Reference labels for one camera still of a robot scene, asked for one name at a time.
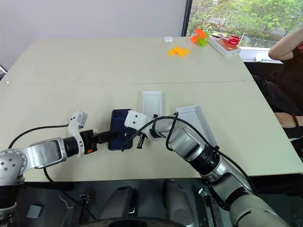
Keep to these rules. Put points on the white earbuds case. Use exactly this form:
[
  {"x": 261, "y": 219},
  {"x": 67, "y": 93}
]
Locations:
[{"x": 168, "y": 39}]

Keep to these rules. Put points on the white box with orange print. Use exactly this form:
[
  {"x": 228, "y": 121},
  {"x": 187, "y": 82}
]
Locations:
[{"x": 221, "y": 47}]

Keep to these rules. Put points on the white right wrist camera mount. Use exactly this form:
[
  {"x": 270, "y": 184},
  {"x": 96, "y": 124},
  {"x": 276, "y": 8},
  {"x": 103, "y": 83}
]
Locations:
[{"x": 136, "y": 119}]

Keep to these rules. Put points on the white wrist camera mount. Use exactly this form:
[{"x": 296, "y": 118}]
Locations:
[
  {"x": 75, "y": 123},
  {"x": 136, "y": 119}
]

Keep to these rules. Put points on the dark window frame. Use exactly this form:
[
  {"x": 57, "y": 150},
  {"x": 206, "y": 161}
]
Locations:
[{"x": 186, "y": 17}]

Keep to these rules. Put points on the dark blue phone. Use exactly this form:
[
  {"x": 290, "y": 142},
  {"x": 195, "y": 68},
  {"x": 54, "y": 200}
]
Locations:
[{"x": 117, "y": 120}]

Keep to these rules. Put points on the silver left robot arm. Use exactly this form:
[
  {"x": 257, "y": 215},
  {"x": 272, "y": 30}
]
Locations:
[{"x": 42, "y": 153}]

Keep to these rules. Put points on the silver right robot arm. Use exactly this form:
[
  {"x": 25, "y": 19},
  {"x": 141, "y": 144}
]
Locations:
[{"x": 189, "y": 144}]

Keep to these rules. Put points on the white phone box lid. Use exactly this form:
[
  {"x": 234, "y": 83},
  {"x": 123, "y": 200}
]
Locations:
[{"x": 201, "y": 123}]

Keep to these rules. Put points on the red scissors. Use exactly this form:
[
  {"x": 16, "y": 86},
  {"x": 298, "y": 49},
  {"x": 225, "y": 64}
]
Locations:
[{"x": 233, "y": 40}]

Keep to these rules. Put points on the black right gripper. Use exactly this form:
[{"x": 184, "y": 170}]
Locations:
[{"x": 141, "y": 141}]

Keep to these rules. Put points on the yellow toy brick plate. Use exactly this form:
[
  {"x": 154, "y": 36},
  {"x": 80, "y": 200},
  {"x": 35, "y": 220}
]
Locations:
[{"x": 178, "y": 51}]

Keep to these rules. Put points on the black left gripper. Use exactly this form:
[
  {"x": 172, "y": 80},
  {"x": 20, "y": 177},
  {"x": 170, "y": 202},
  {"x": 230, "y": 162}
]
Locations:
[{"x": 88, "y": 140}]

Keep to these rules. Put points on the person's hand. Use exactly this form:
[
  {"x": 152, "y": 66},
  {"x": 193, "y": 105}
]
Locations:
[{"x": 284, "y": 118}]

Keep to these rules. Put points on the grey square pad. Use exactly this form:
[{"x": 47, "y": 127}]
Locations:
[{"x": 34, "y": 211}]

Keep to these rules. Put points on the person's dark clothed body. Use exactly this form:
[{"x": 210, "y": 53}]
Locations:
[{"x": 279, "y": 87}]

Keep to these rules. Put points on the orange and green brick stack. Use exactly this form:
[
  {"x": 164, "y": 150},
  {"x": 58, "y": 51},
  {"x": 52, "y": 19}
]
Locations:
[{"x": 200, "y": 37}]

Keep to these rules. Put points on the white phone box base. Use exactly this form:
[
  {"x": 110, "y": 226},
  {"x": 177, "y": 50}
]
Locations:
[{"x": 152, "y": 104}]

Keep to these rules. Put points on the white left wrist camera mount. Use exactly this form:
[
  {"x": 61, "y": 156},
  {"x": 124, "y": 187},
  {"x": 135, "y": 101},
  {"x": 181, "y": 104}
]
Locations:
[{"x": 75, "y": 123}]

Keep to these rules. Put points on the small white object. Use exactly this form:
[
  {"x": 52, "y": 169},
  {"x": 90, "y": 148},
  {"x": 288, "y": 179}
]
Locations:
[{"x": 259, "y": 58}]

